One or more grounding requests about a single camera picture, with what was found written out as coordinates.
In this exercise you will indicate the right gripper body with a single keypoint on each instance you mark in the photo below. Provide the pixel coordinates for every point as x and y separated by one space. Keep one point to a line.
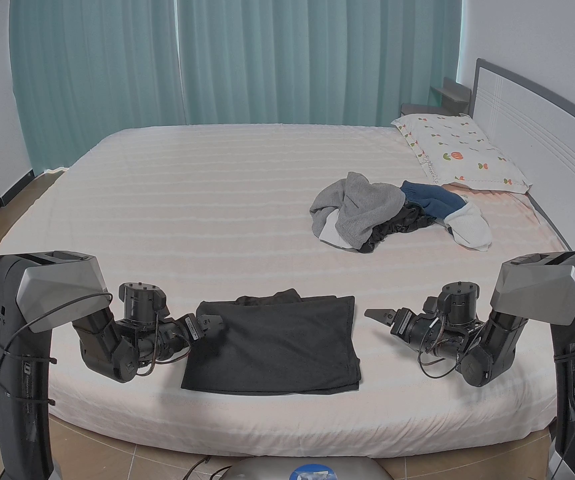
415 333

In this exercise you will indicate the blue-green curtain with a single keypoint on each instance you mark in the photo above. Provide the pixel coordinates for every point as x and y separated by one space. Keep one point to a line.
317 43
97 58

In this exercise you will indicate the pile of clothes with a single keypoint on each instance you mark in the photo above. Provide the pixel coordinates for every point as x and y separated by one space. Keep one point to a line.
367 208

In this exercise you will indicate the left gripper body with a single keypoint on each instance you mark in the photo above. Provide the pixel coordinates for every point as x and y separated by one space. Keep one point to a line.
182 338

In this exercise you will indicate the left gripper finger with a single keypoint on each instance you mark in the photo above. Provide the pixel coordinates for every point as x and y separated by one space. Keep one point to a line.
212 325

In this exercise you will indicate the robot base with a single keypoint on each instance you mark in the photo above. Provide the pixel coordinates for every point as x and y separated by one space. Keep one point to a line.
267 470

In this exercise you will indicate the grey bedside table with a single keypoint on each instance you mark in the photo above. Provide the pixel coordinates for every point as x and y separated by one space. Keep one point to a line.
447 95

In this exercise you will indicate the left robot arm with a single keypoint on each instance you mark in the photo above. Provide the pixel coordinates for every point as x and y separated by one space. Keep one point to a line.
22 343

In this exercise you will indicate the black T-shirt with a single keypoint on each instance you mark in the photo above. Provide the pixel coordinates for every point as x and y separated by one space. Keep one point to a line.
277 343

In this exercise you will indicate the bed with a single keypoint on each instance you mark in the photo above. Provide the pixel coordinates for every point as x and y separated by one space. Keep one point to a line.
217 208

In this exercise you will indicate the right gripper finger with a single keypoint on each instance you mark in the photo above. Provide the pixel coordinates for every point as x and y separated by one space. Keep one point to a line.
382 315

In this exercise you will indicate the white printed pillow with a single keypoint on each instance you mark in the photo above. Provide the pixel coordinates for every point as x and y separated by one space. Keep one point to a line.
460 150

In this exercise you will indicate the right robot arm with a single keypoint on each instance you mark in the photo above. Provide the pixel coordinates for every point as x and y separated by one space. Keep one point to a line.
567 328

